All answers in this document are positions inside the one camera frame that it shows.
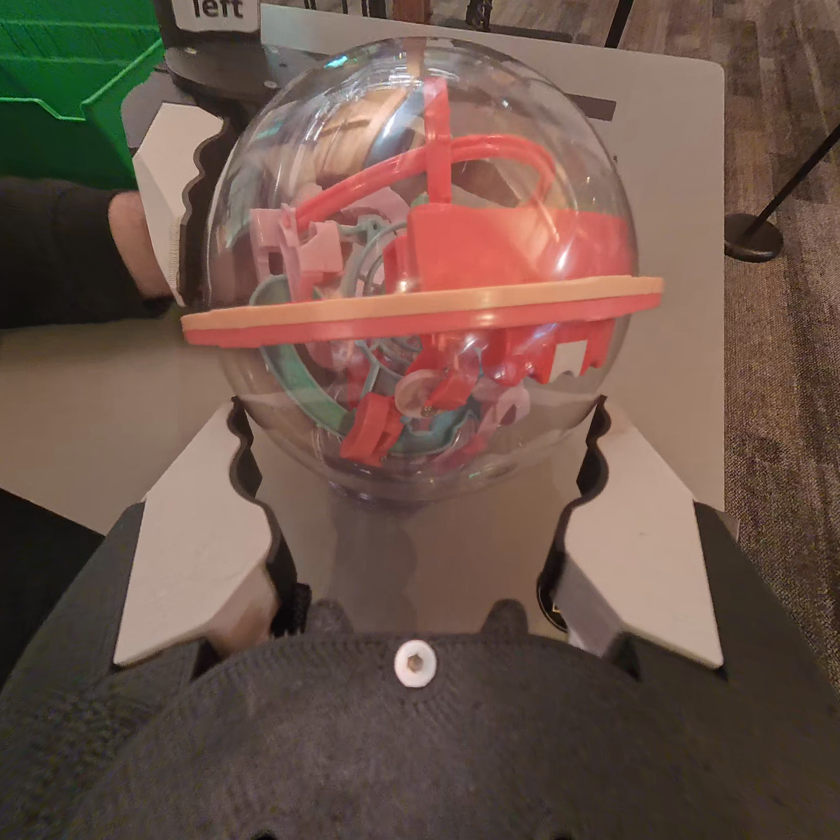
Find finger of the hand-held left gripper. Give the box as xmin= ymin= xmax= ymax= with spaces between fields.
xmin=130 ymin=101 xmax=227 ymax=309

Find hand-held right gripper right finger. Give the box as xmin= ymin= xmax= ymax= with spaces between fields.
xmin=538 ymin=395 xmax=726 ymax=667

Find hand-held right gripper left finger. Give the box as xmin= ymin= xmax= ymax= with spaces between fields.
xmin=112 ymin=395 xmax=296 ymax=668

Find clear maze ball red tracks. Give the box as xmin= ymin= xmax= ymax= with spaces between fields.
xmin=180 ymin=36 xmax=665 ymax=490

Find person's left forearm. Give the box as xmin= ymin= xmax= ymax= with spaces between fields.
xmin=0 ymin=176 xmax=173 ymax=329

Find person's left hand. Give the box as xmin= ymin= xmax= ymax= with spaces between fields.
xmin=107 ymin=189 xmax=177 ymax=304

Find round black table button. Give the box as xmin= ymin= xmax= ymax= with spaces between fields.
xmin=535 ymin=577 xmax=567 ymax=632

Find green plastic bin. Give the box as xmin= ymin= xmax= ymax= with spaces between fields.
xmin=0 ymin=14 xmax=165 ymax=193

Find black stanchion post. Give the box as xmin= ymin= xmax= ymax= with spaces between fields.
xmin=724 ymin=123 xmax=840 ymax=265

